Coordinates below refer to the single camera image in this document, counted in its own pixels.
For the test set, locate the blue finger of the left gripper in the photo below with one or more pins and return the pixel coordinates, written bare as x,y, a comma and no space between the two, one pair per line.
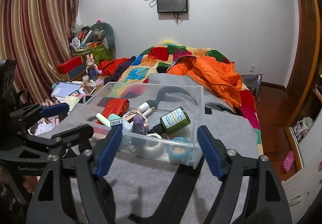
74,137
60,110

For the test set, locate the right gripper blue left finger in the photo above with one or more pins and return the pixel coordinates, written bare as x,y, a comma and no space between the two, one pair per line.
106,149

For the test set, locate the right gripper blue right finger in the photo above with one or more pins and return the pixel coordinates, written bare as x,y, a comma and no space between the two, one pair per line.
209,151

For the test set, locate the blue max staples box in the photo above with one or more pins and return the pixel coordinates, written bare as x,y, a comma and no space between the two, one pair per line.
116,123

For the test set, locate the pale green tube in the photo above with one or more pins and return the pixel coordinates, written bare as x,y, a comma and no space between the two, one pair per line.
104,121

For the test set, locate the teal green tube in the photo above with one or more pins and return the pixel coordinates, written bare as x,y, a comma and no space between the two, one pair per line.
113,116

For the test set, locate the purple small bottle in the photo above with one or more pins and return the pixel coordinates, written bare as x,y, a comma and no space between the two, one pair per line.
138,126

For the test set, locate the red rectangular gift box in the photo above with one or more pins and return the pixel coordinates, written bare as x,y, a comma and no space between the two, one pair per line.
113,106

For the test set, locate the white cosmetic pen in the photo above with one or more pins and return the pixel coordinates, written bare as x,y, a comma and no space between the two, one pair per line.
148,111

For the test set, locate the white tape roll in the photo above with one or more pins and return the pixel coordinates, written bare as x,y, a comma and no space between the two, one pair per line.
153,148

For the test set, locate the blue tape roll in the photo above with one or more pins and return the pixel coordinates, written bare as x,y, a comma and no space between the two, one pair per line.
179,153

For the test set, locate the beige foundation tube white cap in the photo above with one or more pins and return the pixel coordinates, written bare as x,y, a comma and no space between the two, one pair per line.
143,107

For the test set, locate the clear plastic storage box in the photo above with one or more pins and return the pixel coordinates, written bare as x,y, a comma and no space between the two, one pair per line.
164,98

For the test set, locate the green glass spray bottle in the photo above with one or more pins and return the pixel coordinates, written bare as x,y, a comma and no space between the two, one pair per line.
172,122

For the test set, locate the blue white booklet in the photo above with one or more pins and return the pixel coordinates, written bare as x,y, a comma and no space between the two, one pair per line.
64,89

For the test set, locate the long red box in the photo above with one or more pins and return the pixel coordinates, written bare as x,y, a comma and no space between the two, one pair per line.
69,65

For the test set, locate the pink bunny toy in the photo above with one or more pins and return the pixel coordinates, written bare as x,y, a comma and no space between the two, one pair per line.
91,68

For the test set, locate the red garment on bed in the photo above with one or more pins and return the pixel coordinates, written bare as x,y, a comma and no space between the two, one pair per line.
108,67

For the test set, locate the green cardboard clutter box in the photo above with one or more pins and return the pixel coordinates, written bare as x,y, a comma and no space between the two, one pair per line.
100,53

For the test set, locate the pink croc shoe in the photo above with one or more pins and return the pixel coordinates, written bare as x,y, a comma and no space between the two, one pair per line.
288,161

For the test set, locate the grey neck pillow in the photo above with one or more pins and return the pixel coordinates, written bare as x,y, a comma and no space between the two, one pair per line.
106,34

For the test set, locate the orange down jacket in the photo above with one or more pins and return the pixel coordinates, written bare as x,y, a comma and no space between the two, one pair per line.
217,77

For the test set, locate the white suitcase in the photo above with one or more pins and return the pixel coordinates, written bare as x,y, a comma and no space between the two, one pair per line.
302,189

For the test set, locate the colourful patchwork quilt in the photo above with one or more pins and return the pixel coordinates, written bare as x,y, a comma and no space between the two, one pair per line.
160,57

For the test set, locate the striped red gold curtain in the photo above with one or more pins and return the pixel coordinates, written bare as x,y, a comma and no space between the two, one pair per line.
36,34

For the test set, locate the wooden wardrobe shelf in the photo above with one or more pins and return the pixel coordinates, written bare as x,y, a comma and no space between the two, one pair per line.
304,75

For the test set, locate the small black wall monitor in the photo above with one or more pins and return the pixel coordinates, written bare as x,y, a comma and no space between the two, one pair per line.
172,6

